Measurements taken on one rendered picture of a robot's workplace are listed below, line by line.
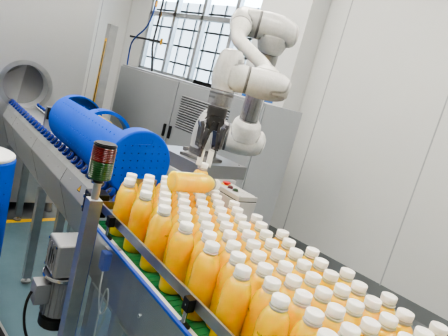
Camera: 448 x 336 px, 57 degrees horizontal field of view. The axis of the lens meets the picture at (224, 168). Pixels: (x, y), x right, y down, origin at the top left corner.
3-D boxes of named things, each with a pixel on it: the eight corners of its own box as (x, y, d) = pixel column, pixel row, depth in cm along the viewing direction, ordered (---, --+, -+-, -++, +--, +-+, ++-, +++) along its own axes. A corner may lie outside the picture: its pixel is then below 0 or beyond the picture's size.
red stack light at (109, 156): (109, 158, 116) (112, 145, 116) (118, 165, 112) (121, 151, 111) (87, 155, 112) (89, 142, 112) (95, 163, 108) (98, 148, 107)
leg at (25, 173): (20, 218, 347) (33, 147, 336) (21, 221, 343) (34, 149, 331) (12, 218, 343) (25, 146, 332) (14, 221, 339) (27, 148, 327)
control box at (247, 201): (222, 203, 181) (228, 181, 179) (251, 221, 166) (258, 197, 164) (204, 202, 175) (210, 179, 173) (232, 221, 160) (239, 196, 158)
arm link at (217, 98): (205, 87, 154) (201, 102, 155) (220, 91, 147) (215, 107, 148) (225, 91, 159) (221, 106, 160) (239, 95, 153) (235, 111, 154)
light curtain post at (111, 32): (71, 245, 323) (115, 26, 292) (73, 249, 319) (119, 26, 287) (63, 246, 319) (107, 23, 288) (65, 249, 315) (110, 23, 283)
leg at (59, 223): (51, 277, 273) (69, 188, 262) (54, 281, 269) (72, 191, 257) (43, 277, 270) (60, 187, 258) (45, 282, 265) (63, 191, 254)
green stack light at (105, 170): (105, 175, 117) (109, 158, 116) (114, 182, 113) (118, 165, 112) (83, 173, 113) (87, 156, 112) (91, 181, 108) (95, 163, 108)
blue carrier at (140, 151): (95, 144, 249) (101, 97, 242) (165, 195, 183) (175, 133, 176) (45, 142, 231) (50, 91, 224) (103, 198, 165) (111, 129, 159)
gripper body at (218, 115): (221, 106, 160) (215, 129, 161) (204, 102, 154) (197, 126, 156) (233, 110, 154) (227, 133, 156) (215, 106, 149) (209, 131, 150)
